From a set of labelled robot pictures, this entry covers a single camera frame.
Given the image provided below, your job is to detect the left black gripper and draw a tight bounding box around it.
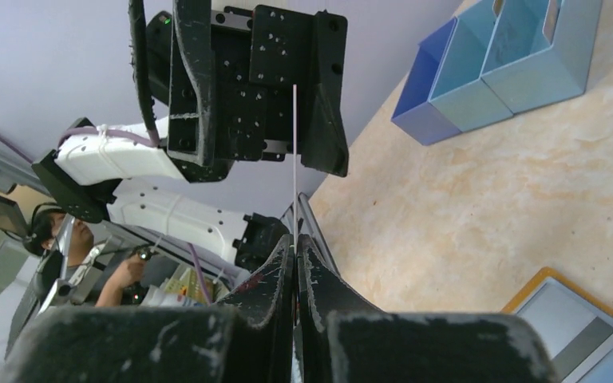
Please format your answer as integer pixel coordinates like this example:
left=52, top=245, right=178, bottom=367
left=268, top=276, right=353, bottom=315
left=144, top=1, right=349, bottom=183

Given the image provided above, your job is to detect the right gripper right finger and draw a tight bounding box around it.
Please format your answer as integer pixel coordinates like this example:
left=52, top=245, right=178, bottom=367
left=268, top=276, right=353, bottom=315
left=296, top=235, right=381, bottom=382

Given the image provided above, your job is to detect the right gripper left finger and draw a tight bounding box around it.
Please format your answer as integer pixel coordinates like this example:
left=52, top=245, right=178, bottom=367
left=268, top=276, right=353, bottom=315
left=219, top=235, right=295, bottom=382

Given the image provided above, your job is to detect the thin white credit card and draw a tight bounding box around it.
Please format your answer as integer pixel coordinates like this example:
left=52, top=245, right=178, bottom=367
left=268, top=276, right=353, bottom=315
left=291, top=84, right=299, bottom=255

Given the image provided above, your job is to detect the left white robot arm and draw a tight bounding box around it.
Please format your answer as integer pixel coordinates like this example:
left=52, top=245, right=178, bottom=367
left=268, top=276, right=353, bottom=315
left=33, top=1, right=349, bottom=270

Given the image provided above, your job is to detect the grey striped credit card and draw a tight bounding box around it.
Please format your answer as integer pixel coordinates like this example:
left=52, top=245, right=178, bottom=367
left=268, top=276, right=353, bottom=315
left=514, top=277, right=613, bottom=382

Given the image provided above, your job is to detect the person operator in background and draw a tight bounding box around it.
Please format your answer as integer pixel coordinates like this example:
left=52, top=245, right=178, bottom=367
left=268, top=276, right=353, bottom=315
left=23, top=203, right=147, bottom=307

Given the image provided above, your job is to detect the blue compartment organizer box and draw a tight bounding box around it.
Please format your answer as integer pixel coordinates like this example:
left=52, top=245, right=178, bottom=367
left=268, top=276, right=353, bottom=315
left=391, top=0, right=603, bottom=146

